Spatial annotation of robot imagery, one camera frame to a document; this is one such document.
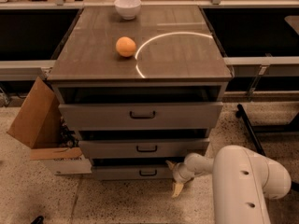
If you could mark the grey bottom drawer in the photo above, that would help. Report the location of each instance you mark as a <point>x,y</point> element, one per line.
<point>132,172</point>

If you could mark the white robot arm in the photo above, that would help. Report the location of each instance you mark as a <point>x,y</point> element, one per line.
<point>242,180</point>

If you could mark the black object on floor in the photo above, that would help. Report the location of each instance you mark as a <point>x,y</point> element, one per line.
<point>38,220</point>

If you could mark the grey drawer cabinet wooden top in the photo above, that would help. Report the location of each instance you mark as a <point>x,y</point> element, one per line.
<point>176,61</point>

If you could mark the white ceramic bowl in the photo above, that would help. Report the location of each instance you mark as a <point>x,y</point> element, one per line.
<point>128,9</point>

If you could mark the grey top drawer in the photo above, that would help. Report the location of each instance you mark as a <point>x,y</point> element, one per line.
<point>113,117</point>

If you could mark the orange fruit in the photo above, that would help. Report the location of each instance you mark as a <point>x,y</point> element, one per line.
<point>126,46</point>

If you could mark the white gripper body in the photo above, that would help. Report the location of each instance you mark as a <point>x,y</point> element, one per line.
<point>179,173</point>

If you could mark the metal table bracket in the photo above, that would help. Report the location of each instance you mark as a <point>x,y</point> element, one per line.
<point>262,70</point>

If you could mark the grey drawer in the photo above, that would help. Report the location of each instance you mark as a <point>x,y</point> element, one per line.
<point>113,117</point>
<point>132,172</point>
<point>153,148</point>

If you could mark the open cardboard box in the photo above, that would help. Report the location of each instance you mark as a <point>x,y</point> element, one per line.
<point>38,125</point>

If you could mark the grey middle drawer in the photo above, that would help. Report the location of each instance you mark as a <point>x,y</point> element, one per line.
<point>153,148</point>

